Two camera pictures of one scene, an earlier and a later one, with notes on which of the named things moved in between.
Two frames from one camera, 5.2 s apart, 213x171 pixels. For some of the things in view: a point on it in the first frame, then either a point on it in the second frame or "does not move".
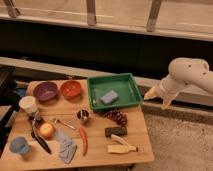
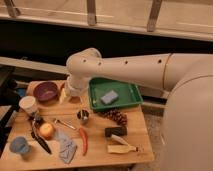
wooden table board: (55, 125) does not move
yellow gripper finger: (166, 104) → (63, 96)
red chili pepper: (84, 140) does not move
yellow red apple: (46, 129) does not move
